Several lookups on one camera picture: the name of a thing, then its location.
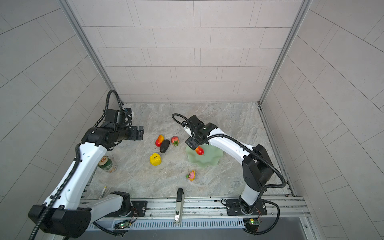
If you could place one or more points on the small pink yellow toy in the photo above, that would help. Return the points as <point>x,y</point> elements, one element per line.
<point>191,176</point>

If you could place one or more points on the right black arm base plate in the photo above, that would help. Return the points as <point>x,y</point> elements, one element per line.
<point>236,207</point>

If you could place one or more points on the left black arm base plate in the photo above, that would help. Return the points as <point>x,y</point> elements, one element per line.
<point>138,209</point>

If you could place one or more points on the yellow fake bell pepper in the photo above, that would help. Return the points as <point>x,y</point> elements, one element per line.
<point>155,159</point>

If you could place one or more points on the left green circuit board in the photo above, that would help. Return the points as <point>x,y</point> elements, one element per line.
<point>122,225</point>

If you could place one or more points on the red yellow fake mango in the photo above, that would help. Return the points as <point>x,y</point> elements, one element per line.
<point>159,141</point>

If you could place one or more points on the dark fake avocado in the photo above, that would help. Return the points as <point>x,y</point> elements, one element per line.
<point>164,146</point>

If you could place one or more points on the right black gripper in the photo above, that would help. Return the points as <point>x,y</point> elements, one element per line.
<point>191,143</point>

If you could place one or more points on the green circuit board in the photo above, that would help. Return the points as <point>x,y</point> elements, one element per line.
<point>251,225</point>
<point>122,225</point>

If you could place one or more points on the red fake strawberry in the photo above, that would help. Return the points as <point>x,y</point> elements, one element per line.
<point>175,141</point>

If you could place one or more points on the black silver handle tool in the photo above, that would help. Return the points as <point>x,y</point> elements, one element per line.
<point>179,206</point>

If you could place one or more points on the green label tin can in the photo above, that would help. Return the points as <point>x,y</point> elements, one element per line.
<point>107,164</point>

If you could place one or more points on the white marker pen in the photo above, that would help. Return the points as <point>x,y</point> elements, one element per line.
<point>103,192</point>

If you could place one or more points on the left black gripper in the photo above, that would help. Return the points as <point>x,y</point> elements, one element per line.
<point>134,135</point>

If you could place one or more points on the aluminium rail frame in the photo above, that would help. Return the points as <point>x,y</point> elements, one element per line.
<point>215,207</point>

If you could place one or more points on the red orange fake mango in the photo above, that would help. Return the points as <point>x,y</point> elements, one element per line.
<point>199,151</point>

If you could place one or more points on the light green scalloped fruit bowl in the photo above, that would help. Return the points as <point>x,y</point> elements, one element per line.
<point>211,156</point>

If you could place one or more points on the right green circuit board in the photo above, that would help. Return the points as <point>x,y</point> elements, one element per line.
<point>251,225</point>

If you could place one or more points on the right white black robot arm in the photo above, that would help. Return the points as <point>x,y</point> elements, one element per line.
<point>259,172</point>

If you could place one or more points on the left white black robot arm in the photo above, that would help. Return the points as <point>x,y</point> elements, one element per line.
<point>62,213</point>

